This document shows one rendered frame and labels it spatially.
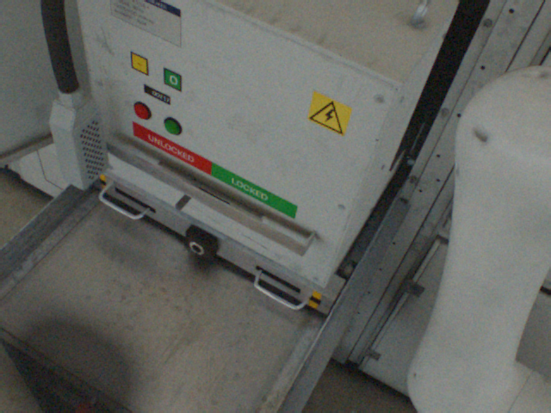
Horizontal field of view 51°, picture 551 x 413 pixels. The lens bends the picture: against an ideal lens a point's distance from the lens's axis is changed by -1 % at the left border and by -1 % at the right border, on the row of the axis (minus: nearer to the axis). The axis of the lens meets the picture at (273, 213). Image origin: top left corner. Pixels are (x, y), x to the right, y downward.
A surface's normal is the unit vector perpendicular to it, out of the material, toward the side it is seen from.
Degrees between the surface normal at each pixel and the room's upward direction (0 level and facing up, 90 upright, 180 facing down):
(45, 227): 90
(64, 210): 90
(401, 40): 0
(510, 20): 90
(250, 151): 90
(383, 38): 0
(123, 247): 0
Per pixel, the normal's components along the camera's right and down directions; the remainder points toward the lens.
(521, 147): -0.51, 0.18
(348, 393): 0.12, -0.60
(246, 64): -0.49, 0.65
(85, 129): 0.87, 0.45
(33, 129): 0.66, 0.64
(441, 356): -0.82, 0.38
